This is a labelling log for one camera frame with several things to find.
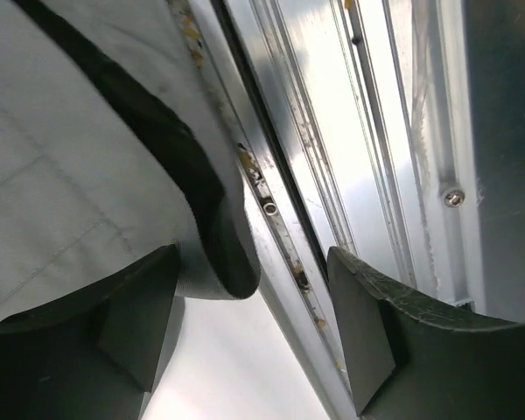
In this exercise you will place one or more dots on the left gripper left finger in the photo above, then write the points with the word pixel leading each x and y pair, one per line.
pixel 96 353

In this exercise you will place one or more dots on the aluminium frame rail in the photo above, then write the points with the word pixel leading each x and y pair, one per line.
pixel 353 125

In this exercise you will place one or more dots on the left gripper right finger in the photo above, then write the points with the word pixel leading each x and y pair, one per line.
pixel 410 356

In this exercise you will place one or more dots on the grey skirt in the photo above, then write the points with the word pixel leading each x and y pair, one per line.
pixel 109 149

